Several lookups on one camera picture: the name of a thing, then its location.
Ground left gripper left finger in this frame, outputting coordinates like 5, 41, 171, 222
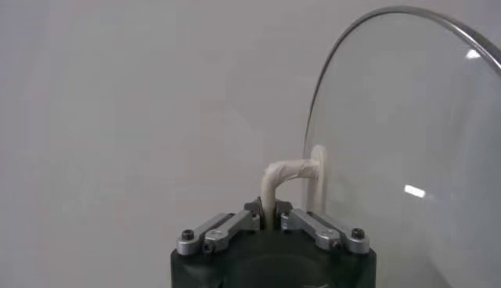
175, 197, 264, 257

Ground glass lid with white handle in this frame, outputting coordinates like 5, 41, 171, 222
261, 5, 501, 288

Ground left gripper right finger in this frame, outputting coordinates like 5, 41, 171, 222
276, 200, 371, 255

